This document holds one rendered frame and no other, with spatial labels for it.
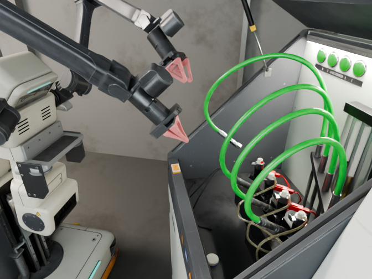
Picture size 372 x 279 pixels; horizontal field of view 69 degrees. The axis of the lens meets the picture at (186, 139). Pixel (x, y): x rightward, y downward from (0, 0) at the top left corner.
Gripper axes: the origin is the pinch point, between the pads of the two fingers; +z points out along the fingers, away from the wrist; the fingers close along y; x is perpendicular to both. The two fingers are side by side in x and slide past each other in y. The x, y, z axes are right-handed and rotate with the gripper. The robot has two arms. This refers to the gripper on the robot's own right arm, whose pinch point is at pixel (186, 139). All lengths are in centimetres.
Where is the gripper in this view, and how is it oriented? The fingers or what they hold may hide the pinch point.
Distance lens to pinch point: 77.9
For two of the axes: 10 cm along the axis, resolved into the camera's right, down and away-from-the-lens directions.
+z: 7.0, 6.5, 3.0
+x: 0.7, -4.8, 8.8
